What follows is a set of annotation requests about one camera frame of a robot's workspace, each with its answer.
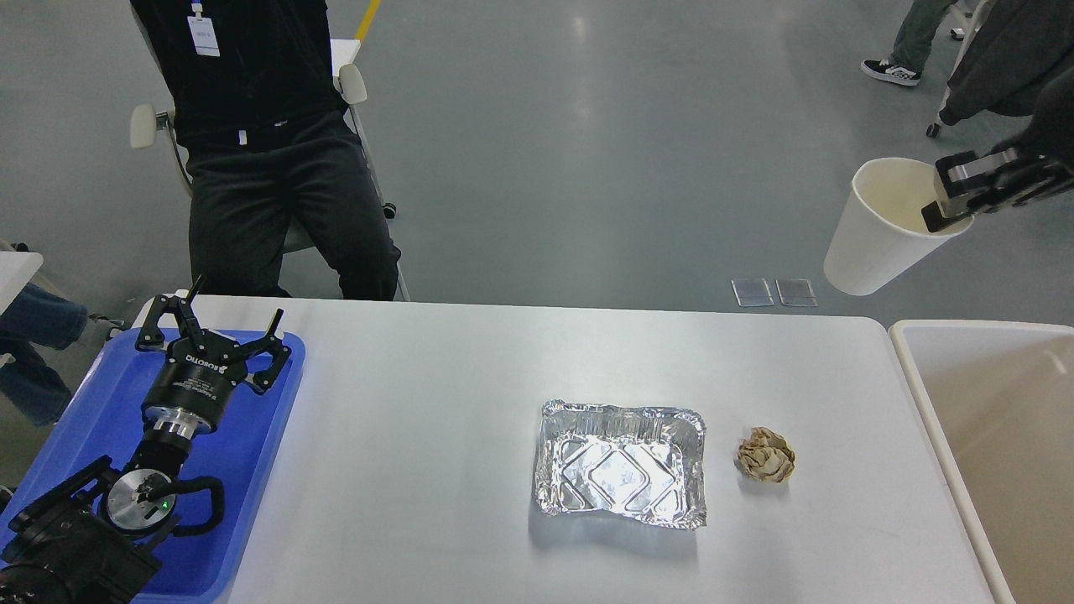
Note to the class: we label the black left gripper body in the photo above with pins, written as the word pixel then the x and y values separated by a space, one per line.
pixel 193 388

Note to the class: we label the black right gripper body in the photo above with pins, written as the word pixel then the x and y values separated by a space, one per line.
pixel 1046 145

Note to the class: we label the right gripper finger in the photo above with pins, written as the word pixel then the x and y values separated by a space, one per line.
pixel 968 175
pixel 955 203

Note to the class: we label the white paper cup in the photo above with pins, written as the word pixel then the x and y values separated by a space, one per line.
pixel 882 232

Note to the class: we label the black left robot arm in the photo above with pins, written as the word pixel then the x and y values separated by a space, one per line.
pixel 148 487

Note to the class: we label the blue plastic tray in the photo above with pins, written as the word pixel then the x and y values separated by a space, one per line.
pixel 104 418

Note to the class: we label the chair with dark jacket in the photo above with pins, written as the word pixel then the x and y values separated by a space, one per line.
pixel 1020 48

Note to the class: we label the person leg with sneaker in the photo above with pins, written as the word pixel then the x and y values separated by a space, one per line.
pixel 912 46

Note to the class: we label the person in blue jeans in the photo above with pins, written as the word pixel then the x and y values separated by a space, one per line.
pixel 38 318

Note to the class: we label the white side table corner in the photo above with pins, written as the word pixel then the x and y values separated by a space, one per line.
pixel 17 269

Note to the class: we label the seated person in black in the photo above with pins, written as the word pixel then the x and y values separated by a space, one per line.
pixel 274 61

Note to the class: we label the beige plastic bin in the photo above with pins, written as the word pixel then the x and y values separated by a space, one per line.
pixel 996 398

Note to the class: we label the floor plate right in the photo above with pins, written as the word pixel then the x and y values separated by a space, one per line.
pixel 796 293

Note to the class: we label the floor plate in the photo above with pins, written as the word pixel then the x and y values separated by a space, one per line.
pixel 796 293
pixel 752 292

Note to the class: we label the floor plate left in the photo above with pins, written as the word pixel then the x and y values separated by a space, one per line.
pixel 752 292

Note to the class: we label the white ID badge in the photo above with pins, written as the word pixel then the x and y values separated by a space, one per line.
pixel 203 35

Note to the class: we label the crumpled brown paper ball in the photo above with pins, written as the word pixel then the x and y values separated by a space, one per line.
pixel 766 456

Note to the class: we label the aluminium foil tray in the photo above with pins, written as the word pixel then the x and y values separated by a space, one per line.
pixel 645 464

